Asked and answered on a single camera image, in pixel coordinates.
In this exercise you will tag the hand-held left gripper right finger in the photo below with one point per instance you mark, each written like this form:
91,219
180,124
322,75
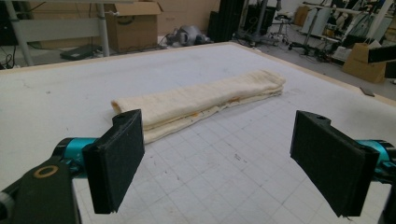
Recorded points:
330,168

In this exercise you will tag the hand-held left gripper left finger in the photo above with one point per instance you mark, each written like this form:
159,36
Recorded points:
115,161

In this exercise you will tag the cream towel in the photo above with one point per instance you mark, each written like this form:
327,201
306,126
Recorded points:
193,101

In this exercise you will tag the small brown cardboard box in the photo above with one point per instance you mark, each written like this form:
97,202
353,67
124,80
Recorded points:
362,63

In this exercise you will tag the black wheeled stand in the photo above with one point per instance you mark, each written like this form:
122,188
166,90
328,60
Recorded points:
308,37

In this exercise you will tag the metal stool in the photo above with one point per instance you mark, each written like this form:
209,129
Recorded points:
281,25

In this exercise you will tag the flat black case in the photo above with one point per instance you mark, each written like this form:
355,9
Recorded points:
81,52

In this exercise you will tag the open brown cardboard box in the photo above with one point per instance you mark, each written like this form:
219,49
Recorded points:
132,28

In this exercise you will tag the grey bag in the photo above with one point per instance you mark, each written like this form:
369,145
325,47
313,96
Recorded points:
190,34

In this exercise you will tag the black cabinet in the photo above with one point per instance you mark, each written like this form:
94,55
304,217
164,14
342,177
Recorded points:
225,20

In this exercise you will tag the large brown cardboard box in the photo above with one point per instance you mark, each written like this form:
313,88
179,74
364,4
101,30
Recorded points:
186,14

